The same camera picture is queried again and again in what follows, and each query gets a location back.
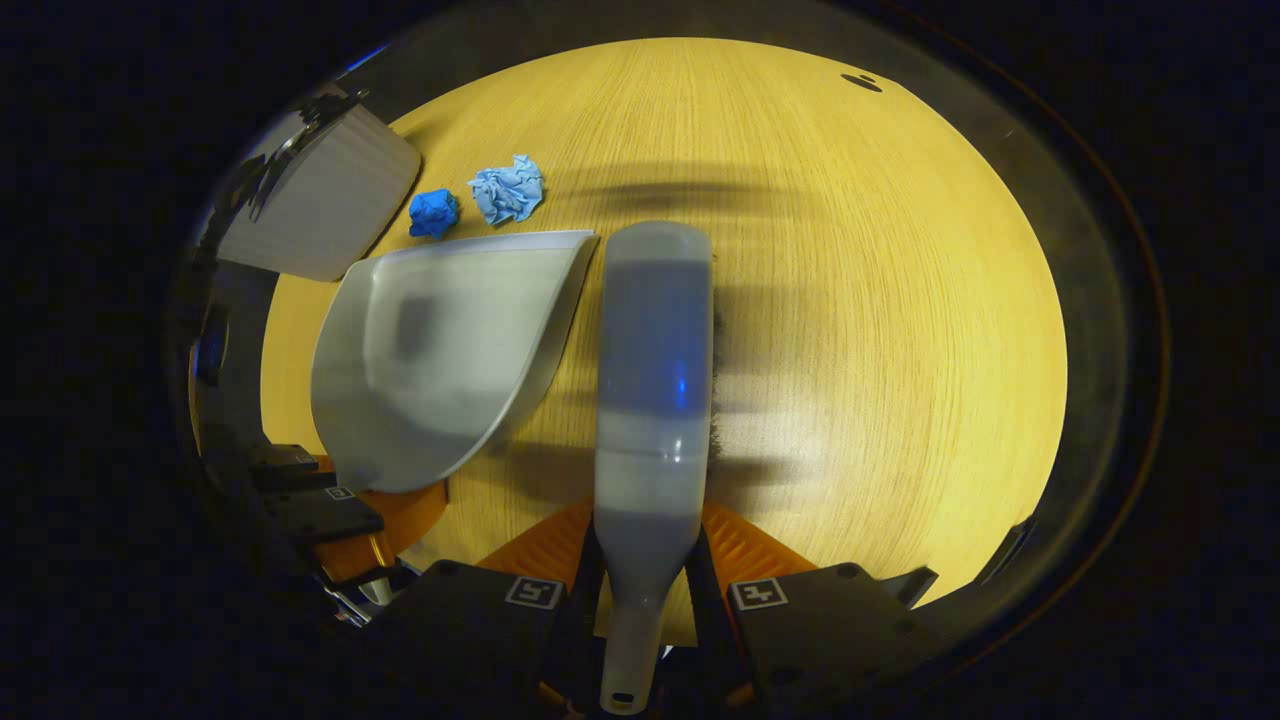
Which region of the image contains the small grey broom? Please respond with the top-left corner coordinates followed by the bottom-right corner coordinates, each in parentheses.
top-left (593, 220), bottom-right (727, 716)

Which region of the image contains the white ribbed garbage bin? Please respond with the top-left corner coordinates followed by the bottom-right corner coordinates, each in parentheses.
top-left (215, 100), bottom-right (423, 283)

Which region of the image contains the grey plastic dustpan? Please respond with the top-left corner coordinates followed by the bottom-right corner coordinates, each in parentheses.
top-left (310, 230), bottom-right (601, 494)

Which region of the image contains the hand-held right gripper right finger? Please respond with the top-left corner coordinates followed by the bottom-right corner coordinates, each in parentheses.
top-left (686, 498), bottom-right (943, 713)

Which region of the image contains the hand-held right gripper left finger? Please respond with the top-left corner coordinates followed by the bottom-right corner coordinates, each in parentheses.
top-left (372, 498), bottom-right (607, 713)

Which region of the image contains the light blue paper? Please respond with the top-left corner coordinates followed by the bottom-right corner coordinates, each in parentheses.
top-left (468, 154), bottom-right (546, 227)

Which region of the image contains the wooden desktop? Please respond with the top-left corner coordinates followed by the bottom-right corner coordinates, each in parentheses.
top-left (260, 37), bottom-right (1069, 641)

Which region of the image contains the dark blue paper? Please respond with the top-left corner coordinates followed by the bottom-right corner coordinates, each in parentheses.
top-left (408, 188), bottom-right (461, 241)

